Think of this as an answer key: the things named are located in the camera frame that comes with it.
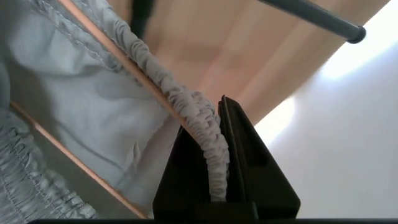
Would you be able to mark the pale grey garment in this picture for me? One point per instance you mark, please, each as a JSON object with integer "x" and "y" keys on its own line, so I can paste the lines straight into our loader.
{"x": 77, "y": 102}

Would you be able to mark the black clothes rack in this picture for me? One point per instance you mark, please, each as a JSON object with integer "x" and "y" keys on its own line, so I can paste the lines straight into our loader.
{"x": 326, "y": 17}

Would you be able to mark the pink clothes hanger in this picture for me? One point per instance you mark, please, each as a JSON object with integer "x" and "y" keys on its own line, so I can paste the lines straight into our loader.
{"x": 124, "y": 59}

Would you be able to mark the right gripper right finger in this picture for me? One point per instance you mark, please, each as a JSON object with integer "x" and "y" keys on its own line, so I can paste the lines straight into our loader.
{"x": 261, "y": 180}

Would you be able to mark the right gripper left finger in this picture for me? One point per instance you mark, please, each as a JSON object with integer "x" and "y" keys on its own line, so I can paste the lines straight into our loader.
{"x": 183, "y": 180}

